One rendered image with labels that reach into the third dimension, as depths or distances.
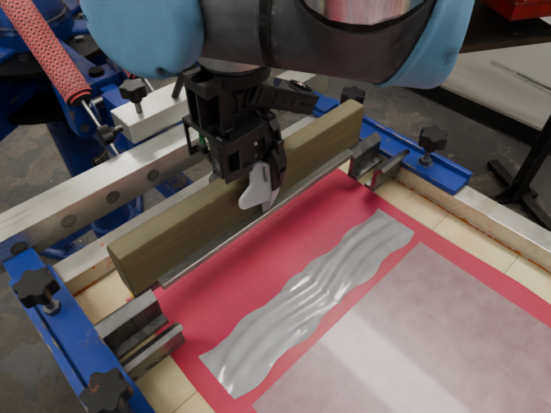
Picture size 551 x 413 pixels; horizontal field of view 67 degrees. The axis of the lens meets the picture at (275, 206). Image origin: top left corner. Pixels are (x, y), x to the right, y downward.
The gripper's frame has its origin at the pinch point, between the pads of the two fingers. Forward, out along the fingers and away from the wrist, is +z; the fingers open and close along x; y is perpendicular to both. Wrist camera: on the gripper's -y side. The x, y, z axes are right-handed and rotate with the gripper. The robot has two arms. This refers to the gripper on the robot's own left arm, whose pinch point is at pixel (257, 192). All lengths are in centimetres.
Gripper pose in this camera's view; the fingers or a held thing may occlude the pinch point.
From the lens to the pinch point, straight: 57.0
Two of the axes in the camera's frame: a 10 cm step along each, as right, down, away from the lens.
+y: -7.2, 5.0, -4.7
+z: 0.0, 6.8, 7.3
